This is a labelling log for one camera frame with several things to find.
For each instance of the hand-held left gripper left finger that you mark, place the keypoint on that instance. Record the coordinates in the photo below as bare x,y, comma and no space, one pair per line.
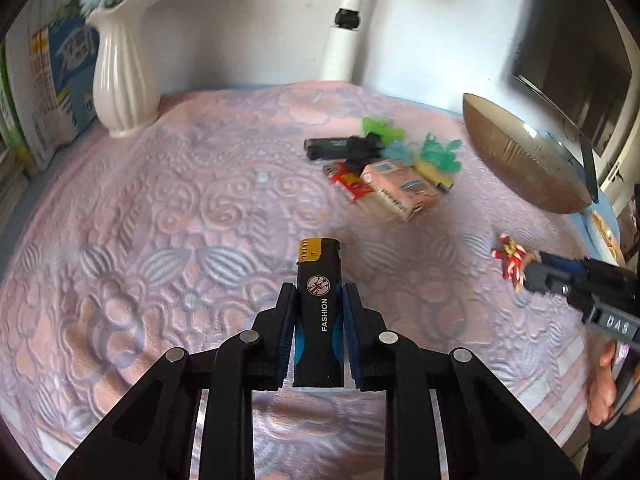
287,332

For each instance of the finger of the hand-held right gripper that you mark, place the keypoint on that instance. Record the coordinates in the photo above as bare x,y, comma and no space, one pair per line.
562,262
545,277

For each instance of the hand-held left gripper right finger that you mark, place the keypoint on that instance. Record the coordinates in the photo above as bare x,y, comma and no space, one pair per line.
352,340

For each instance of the red toy figure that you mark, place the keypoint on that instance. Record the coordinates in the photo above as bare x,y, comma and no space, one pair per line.
512,257

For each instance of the black and blue lighter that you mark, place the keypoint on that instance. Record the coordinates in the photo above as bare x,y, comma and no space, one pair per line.
320,310

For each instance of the plain black lighter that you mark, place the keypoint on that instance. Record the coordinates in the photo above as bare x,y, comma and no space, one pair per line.
327,148

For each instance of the person's right hand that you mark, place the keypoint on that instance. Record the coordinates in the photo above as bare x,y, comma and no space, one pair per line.
602,385

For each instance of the white patterned plate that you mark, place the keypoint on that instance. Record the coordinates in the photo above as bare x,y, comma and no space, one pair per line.
606,235

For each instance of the black monitor stand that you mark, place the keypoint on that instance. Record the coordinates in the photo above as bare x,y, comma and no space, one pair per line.
590,170

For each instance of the small yellow object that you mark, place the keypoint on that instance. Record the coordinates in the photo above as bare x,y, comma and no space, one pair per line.
434,177

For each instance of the red snack packet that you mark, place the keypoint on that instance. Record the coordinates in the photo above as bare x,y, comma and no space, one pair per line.
352,186

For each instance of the pink toy car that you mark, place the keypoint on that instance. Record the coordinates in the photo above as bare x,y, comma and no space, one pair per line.
400,190

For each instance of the teal hair clip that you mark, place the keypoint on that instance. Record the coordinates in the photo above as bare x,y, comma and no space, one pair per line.
441,154

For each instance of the black hair clip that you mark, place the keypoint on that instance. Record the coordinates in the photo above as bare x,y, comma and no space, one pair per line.
365,152

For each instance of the light blue hair clip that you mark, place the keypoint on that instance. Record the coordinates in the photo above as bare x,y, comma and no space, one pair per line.
401,151

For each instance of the green hair clip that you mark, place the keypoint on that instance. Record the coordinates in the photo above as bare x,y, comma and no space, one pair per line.
380,129

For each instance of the black monitor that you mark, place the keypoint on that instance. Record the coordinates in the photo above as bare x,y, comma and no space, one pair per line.
580,50

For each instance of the white lamp pole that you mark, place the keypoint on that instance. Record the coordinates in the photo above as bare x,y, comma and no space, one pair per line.
345,50

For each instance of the white ribbed vase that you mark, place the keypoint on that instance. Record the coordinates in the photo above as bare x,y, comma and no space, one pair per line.
122,75

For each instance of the black pole clamp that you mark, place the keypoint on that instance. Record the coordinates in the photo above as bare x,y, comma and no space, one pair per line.
347,18

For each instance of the row of upright books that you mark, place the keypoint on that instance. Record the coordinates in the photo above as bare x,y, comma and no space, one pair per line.
55,90

